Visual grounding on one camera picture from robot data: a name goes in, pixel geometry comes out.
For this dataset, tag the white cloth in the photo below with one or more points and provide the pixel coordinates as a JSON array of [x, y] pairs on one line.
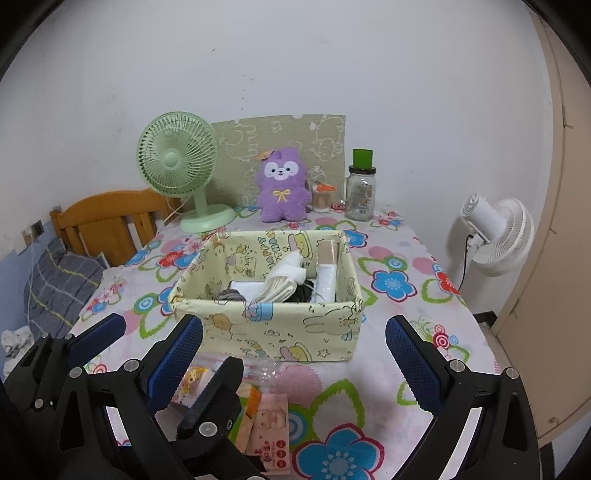
[[284, 281], [16, 341]]

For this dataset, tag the grey plaid pillow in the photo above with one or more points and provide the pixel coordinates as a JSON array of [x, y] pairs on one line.
[[60, 286]]

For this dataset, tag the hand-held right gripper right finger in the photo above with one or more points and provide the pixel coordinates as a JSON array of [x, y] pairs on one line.
[[413, 364]]

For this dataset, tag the clear plastic bag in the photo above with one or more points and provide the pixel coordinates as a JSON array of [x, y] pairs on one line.
[[258, 369]]

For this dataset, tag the black fabric bundle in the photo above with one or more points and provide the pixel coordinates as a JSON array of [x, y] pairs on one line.
[[304, 293]]

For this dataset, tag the white flat card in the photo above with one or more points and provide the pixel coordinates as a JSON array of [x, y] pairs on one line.
[[249, 287]]

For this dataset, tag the purple plush toy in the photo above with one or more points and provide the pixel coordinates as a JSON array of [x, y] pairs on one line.
[[282, 203]]

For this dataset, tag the yellow cartoon fabric storage box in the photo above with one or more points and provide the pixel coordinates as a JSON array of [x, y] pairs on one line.
[[277, 332]]

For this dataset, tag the green desk fan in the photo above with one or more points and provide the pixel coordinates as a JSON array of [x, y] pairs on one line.
[[173, 159]]

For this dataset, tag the wall socket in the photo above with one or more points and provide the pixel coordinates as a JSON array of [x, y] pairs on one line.
[[37, 228]]

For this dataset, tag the beige door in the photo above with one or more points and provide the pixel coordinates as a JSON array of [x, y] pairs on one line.
[[554, 277]]

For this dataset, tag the green snack packet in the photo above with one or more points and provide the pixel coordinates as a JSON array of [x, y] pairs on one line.
[[247, 415]]

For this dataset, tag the grey sock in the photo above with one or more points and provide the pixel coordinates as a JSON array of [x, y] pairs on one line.
[[231, 295]]

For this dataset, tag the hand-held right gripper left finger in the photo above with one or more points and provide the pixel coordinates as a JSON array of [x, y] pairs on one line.
[[178, 355]]

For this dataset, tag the white crumpled cloth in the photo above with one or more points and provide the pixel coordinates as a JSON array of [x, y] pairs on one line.
[[16, 341]]

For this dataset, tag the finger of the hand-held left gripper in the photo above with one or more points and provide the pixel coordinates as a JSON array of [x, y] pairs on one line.
[[97, 337], [217, 397]]

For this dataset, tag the beige and white fabric roll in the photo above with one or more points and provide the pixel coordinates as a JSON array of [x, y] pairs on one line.
[[327, 277]]

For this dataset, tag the pink tissue packet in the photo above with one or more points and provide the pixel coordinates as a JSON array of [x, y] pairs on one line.
[[272, 429]]

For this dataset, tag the glass jar with green lid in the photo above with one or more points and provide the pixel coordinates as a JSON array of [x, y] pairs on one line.
[[360, 198]]

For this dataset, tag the toothpick holder with orange lid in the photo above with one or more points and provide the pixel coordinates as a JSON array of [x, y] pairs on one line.
[[322, 201]]

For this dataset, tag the white standing fan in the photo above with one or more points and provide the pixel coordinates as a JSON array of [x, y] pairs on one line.
[[503, 235]]

